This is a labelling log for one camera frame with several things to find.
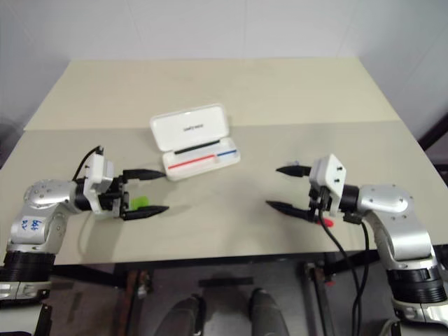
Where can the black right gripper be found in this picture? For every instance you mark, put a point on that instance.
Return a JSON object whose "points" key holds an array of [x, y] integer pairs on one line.
{"points": [[318, 203]]}

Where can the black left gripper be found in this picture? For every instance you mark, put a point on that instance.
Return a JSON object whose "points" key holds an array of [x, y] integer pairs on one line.
{"points": [[113, 201]]}

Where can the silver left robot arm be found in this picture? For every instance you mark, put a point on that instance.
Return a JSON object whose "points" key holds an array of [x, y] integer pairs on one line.
{"points": [[45, 196]]}

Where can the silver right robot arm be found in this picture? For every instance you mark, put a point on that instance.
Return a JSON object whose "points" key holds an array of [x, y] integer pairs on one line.
{"points": [[385, 201]]}

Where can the red marker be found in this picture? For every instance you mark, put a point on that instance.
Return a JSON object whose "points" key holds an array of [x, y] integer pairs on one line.
{"points": [[328, 222]]}

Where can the white open pencil case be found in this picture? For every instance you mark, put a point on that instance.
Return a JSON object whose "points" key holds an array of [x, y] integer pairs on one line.
{"points": [[189, 122]]}

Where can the green eraser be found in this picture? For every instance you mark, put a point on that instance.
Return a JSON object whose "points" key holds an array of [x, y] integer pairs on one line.
{"points": [[139, 202]]}

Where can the red pen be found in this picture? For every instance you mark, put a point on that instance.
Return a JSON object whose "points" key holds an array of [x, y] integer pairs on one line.
{"points": [[190, 162]]}

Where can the black pen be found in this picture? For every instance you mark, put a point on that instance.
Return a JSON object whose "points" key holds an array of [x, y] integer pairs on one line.
{"points": [[199, 147]]}

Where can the blue pen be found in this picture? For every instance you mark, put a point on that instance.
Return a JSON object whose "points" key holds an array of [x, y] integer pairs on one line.
{"points": [[227, 153]]}

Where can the rusty metal table leg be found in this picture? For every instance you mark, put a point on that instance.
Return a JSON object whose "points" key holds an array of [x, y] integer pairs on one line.
{"points": [[138, 301], [316, 297]]}

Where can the dark rounded shape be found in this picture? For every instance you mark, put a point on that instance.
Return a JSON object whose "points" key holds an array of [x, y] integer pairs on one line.
{"points": [[267, 311], [185, 315]]}

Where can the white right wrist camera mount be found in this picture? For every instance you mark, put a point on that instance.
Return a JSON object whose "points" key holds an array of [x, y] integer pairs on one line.
{"points": [[329, 171]]}

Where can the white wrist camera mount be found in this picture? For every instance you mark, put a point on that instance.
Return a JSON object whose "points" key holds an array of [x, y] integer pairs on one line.
{"points": [[99, 171], [329, 171]]}

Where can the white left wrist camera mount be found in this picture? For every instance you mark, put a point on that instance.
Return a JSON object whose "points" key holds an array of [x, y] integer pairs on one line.
{"points": [[99, 171]]}

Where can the black metal frame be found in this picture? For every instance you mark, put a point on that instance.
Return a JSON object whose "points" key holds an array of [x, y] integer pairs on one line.
{"points": [[435, 129]]}

